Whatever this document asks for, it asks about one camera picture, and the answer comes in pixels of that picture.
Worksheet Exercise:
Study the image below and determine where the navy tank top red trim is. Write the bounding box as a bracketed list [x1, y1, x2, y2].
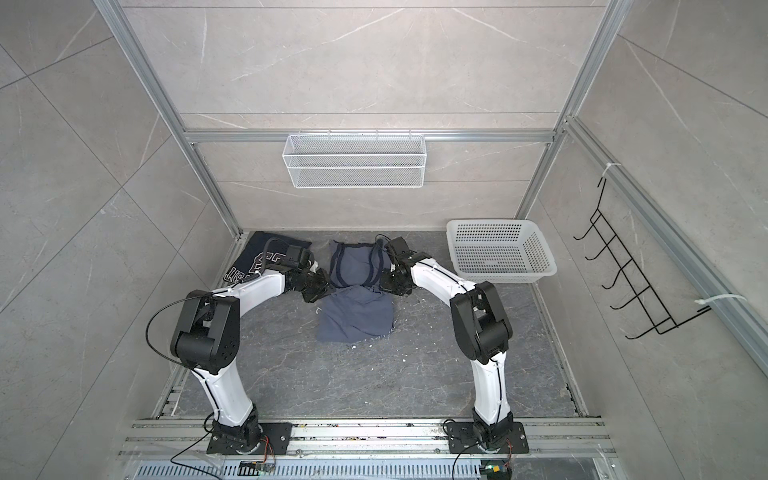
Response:
[222, 232, 311, 285]

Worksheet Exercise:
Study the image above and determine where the white zip tie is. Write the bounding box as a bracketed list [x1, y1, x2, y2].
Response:
[694, 293, 748, 306]

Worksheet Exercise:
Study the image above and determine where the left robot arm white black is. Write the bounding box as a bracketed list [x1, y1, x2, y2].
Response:
[170, 264, 331, 453]

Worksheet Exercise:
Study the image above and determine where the white plastic laundry basket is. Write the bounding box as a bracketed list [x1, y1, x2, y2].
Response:
[446, 219, 557, 284]

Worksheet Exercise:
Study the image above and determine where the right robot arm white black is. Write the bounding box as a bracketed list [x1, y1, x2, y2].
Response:
[380, 257, 514, 450]

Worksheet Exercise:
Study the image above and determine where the left black corrugated cable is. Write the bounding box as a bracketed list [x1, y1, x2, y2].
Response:
[259, 237, 289, 274]

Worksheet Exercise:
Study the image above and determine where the white wire mesh wall basket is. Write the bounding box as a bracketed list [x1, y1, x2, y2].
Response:
[282, 133, 428, 189]

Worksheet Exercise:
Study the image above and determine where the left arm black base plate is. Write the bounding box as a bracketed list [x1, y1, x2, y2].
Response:
[206, 422, 293, 455]

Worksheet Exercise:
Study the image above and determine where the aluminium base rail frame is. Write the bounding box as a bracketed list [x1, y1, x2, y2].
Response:
[115, 418, 627, 479]

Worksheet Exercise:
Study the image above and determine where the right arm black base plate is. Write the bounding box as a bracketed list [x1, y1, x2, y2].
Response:
[441, 419, 530, 455]

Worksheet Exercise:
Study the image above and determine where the grey-blue printed tank top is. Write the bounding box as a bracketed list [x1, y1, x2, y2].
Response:
[315, 241, 394, 343]

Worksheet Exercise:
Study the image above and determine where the black wire hook rack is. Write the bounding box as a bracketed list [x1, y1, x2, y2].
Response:
[573, 178, 712, 341]

